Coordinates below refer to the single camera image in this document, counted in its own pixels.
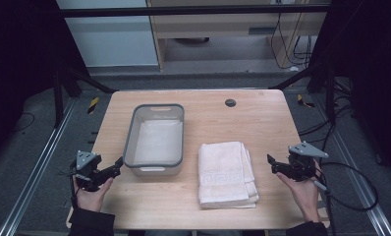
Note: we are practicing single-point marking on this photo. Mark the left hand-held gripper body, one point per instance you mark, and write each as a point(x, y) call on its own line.
point(85, 164)

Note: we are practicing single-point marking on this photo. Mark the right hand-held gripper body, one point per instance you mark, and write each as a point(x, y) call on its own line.
point(303, 162)

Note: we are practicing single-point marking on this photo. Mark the person's left hand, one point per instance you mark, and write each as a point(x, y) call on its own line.
point(92, 196)

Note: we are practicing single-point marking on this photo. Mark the person's right hand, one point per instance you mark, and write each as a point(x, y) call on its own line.
point(303, 196)

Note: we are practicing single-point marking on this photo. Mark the grey-rimmed white plastic basin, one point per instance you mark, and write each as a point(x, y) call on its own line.
point(131, 144)

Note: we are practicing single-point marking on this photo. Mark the folded white towel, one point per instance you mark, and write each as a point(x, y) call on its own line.
point(223, 173)

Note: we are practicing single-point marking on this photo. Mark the yellow black floor tape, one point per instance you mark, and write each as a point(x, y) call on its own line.
point(302, 100)
point(92, 105)

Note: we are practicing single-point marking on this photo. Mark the black metal stand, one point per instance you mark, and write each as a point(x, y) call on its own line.
point(57, 98)
point(329, 95)

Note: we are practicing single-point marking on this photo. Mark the white cabinet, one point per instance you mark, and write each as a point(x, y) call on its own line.
point(111, 42)

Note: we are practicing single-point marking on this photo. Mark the aluminium floor rail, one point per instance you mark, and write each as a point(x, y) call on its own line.
point(357, 183)
point(39, 164)

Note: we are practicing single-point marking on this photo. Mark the black horizontal frame bar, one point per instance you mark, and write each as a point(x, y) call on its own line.
point(183, 11)

